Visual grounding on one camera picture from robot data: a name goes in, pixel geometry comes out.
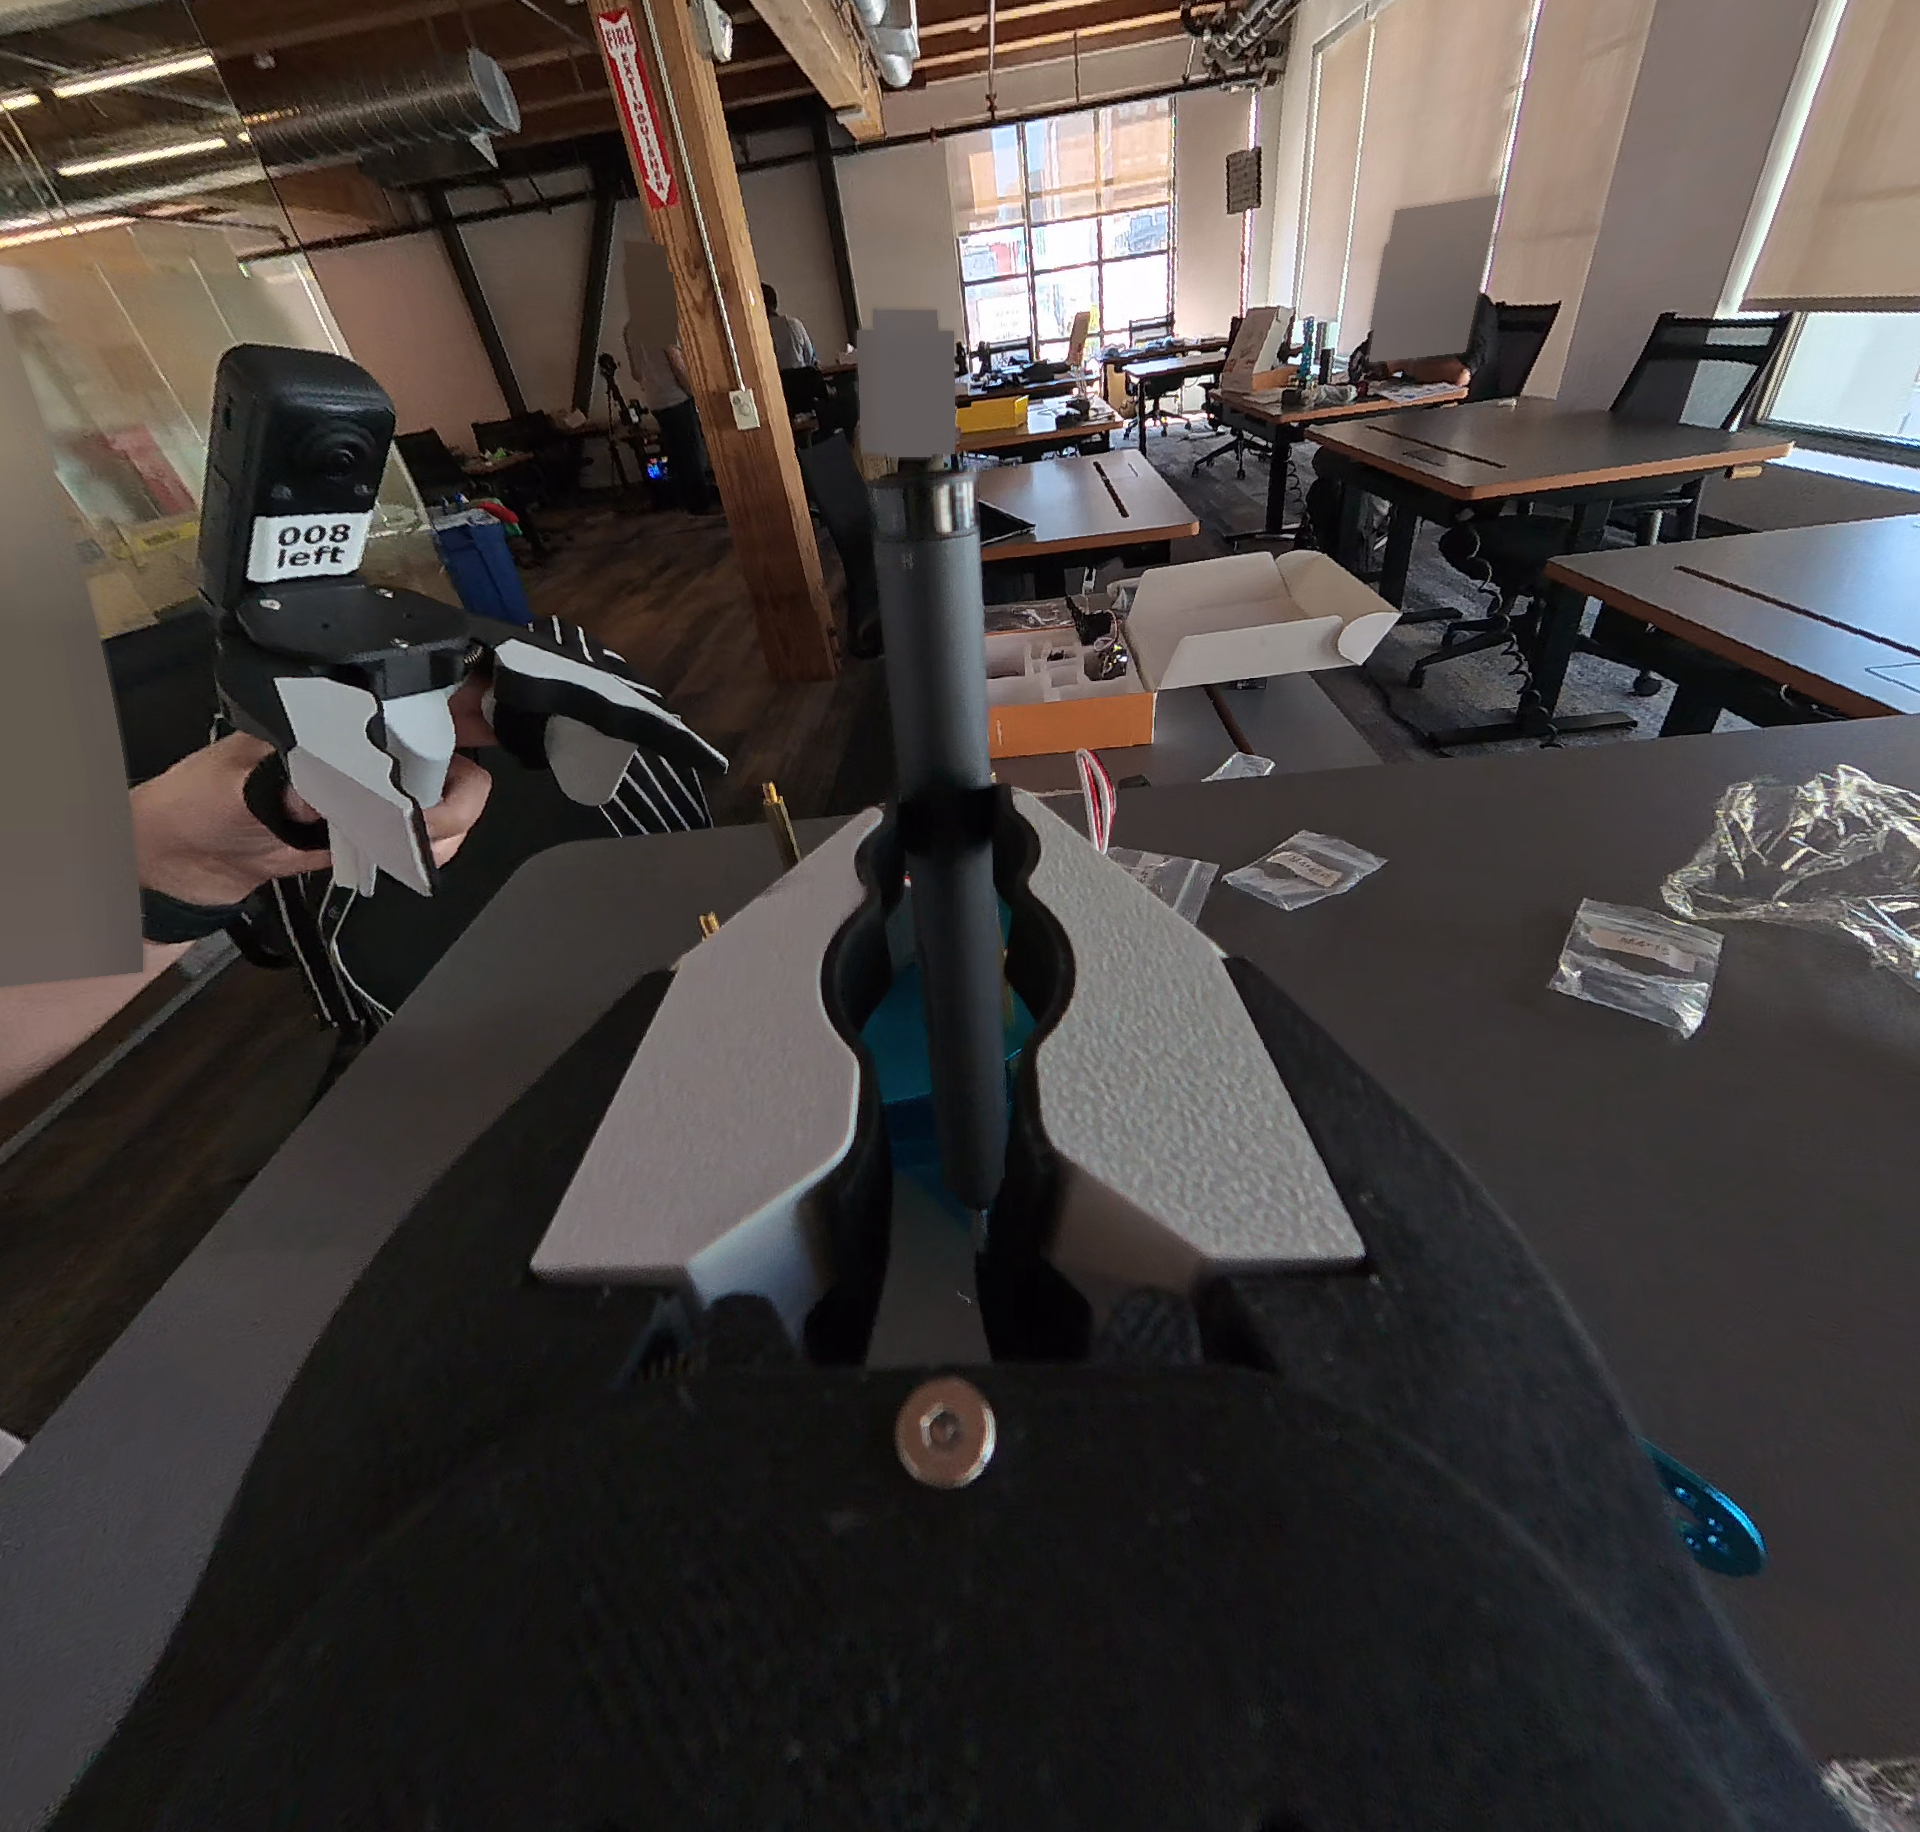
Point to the black wrist watch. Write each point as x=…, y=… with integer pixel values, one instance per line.
x=195, y=914

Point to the wooden pillar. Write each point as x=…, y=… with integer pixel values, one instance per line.
x=720, y=363

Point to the blue bin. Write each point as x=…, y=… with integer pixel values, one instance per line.
x=484, y=574

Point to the beige roller blind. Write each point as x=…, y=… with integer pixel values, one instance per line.
x=1845, y=108

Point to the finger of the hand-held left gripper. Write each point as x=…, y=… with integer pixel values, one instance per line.
x=362, y=790
x=600, y=724

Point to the white cardboard box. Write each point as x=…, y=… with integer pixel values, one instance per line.
x=1247, y=634

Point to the large crumpled clear plastic wrap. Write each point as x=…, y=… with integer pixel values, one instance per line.
x=1817, y=858

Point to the small clear plastic bag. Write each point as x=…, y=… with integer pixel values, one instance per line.
x=1635, y=966
x=1302, y=868
x=1240, y=768
x=1166, y=879

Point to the person's left hand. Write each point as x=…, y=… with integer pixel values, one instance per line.
x=195, y=829

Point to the dark grey screwdriver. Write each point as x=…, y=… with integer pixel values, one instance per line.
x=937, y=754

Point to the dark grey desk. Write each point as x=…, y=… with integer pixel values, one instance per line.
x=1502, y=1159

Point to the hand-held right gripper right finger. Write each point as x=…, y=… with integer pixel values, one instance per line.
x=1187, y=1084

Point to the orange parts tray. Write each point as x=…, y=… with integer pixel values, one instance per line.
x=1067, y=715

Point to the silver round duct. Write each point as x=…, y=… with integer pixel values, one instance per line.
x=390, y=123

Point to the black white striped cloth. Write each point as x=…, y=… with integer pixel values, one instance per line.
x=495, y=903

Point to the red and white wall sign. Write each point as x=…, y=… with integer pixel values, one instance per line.
x=638, y=108

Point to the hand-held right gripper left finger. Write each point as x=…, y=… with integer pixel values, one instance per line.
x=720, y=1084

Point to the large paned window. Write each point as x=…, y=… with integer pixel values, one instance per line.
x=1067, y=243

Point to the office desk with wooden edge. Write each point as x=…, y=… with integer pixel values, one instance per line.
x=1547, y=454
x=1755, y=604
x=1088, y=504

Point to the black wall panel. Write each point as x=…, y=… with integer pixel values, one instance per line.
x=1243, y=183

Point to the black mesh office chair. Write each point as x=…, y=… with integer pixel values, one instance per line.
x=1702, y=378
x=1517, y=350

